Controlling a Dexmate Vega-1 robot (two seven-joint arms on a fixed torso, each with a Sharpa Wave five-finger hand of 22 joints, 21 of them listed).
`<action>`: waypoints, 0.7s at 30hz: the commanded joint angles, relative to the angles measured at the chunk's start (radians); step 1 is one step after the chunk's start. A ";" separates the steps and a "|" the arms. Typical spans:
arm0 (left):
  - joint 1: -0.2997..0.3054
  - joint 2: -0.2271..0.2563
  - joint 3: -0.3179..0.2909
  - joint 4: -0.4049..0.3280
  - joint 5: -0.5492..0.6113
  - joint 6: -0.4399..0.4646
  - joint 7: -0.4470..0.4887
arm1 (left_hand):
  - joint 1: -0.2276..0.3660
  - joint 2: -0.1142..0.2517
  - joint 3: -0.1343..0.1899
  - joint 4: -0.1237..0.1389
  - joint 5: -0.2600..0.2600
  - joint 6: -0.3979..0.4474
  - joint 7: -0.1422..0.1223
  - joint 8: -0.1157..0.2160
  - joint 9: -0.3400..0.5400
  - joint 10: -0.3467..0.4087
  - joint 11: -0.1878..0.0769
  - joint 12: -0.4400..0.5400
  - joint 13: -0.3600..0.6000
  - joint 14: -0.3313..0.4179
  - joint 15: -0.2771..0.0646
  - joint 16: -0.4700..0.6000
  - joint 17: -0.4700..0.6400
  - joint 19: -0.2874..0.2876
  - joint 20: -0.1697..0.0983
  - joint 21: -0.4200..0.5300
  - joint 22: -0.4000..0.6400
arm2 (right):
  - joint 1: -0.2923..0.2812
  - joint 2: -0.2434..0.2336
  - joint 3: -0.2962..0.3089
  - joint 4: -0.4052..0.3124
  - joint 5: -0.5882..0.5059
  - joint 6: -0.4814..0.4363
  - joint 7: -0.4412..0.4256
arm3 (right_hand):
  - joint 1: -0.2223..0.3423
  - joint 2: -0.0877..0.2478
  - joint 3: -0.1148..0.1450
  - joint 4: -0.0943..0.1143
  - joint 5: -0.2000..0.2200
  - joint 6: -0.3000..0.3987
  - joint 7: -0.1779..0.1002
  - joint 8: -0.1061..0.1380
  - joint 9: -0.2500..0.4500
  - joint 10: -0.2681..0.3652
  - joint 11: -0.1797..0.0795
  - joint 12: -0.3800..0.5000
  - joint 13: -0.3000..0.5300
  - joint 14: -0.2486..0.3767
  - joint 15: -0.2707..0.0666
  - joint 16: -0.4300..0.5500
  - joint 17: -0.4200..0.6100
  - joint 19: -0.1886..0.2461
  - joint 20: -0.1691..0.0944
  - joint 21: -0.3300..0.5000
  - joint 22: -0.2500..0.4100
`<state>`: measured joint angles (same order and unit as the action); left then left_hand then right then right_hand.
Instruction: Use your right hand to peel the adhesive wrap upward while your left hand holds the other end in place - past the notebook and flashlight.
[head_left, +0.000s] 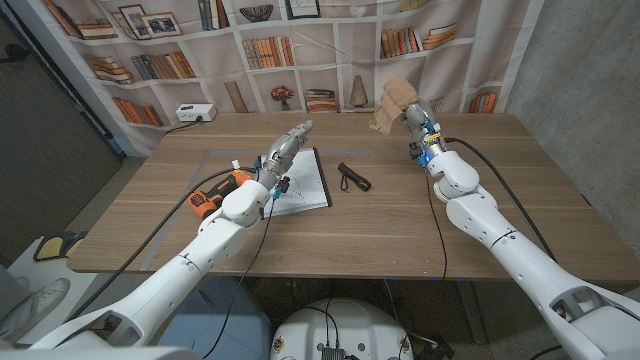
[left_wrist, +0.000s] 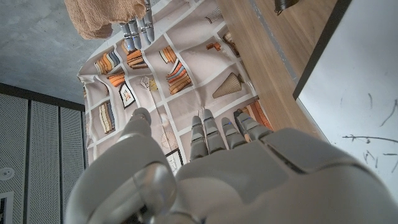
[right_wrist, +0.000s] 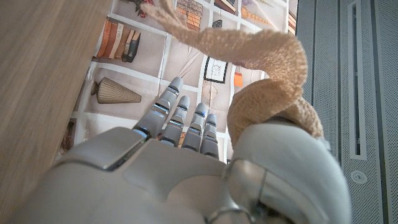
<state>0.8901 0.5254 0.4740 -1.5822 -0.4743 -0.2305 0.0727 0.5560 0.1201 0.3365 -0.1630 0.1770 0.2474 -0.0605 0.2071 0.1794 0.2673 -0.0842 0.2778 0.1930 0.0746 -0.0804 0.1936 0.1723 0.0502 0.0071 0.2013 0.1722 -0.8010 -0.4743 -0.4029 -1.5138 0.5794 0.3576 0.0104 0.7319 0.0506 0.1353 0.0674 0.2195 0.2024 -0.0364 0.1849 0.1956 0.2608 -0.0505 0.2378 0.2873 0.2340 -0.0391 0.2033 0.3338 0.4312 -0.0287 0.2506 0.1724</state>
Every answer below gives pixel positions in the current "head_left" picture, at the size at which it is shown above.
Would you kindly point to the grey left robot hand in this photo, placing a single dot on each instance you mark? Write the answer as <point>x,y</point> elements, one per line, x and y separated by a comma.
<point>282,152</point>

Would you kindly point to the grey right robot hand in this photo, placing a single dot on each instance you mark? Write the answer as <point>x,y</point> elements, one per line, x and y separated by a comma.
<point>422,130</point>

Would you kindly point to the grey table leg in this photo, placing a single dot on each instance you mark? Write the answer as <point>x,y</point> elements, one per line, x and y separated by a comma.
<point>472,310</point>

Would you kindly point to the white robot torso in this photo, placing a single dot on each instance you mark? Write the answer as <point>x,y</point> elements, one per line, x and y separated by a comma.
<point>345,325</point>

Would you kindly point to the printed bookshelf backdrop cloth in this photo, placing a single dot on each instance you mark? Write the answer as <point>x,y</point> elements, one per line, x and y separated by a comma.
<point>320,70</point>

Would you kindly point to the black power adapter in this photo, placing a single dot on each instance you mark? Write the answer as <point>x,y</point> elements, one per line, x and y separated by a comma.
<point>435,348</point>

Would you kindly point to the white sneaker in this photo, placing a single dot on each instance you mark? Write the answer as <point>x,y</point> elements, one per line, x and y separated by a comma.
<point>35,305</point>

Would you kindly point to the yellow black foot pedal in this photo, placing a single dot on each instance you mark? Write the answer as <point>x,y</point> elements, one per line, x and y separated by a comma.
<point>50,247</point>
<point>75,243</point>

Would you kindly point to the black flashlight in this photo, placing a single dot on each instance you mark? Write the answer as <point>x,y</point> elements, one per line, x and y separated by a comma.
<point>356,178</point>

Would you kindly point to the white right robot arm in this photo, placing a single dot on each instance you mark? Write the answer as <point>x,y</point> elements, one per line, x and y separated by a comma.
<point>500,240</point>

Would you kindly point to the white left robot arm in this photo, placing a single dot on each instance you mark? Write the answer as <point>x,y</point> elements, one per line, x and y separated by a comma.
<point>200,255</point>

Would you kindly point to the white power strip box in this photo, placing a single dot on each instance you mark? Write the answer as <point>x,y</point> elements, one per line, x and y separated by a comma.
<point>195,112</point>

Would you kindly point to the orange black power drill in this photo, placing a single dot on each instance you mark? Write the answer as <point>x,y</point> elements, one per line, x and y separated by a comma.
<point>205,200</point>

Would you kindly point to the beige nylon stocking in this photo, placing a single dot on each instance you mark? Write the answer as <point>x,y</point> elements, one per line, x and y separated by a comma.
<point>395,102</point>

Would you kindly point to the dark perforated wall panel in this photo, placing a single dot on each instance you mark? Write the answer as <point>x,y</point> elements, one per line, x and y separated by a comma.
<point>45,150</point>

